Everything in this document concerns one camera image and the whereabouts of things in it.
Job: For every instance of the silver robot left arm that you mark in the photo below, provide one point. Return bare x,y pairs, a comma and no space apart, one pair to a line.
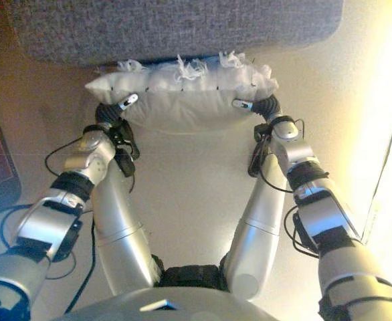
45,220

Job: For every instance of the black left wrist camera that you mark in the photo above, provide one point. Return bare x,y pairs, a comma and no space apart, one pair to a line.
125,164

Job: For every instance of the white fringed cushion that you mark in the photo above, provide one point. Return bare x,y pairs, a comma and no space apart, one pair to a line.
182,100

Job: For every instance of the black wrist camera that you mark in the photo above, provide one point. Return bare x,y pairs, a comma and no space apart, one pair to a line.
258,157
125,164

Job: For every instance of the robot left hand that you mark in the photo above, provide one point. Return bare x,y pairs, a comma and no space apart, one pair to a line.
107,113

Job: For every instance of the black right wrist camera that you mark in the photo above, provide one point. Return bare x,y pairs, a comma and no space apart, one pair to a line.
258,157

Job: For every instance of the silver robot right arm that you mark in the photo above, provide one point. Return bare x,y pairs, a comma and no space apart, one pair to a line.
329,214

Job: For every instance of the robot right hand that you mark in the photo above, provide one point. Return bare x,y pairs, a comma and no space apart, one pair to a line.
268,107

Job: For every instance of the grey fabric armchair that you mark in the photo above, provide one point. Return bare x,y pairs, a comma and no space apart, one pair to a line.
182,26

